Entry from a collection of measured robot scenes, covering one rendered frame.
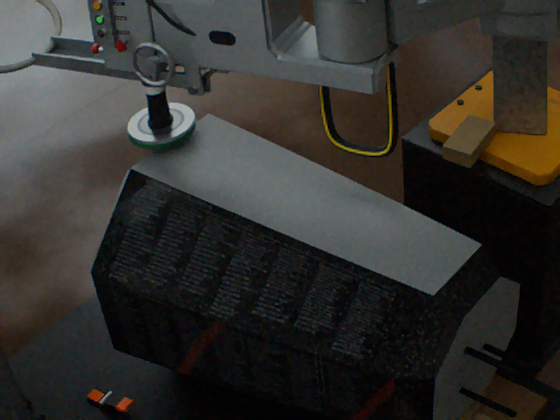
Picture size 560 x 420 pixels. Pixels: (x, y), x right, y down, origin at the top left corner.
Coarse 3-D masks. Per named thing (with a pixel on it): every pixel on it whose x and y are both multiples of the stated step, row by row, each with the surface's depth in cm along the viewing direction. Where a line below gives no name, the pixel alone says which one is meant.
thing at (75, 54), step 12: (60, 36) 331; (60, 48) 334; (72, 48) 331; (84, 48) 329; (36, 60) 326; (48, 60) 324; (60, 60) 321; (72, 60) 319; (84, 60) 316; (96, 60) 315; (96, 72) 317; (108, 72) 315; (120, 72) 313; (168, 72) 304; (180, 72) 303; (228, 72) 310; (168, 84) 307; (180, 84) 305; (204, 84) 301
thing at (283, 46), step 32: (160, 0) 285; (192, 0) 280; (224, 0) 274; (256, 0) 270; (288, 0) 281; (352, 0) 258; (160, 32) 291; (192, 32) 285; (224, 32) 281; (256, 32) 276; (288, 32) 283; (192, 64) 293; (224, 64) 288; (256, 64) 283; (288, 64) 279; (320, 64) 275; (352, 64) 271; (384, 64) 273
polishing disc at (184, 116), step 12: (180, 108) 331; (132, 120) 329; (144, 120) 328; (180, 120) 325; (192, 120) 325; (132, 132) 323; (144, 132) 323; (156, 132) 322; (168, 132) 321; (180, 132) 320
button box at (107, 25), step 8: (88, 0) 291; (104, 0) 288; (88, 8) 293; (104, 8) 290; (112, 8) 291; (104, 16) 292; (112, 16) 293; (96, 24) 296; (104, 24) 294; (112, 24) 294; (96, 32) 297; (112, 32) 295; (96, 40) 299; (104, 40) 298; (112, 40) 297
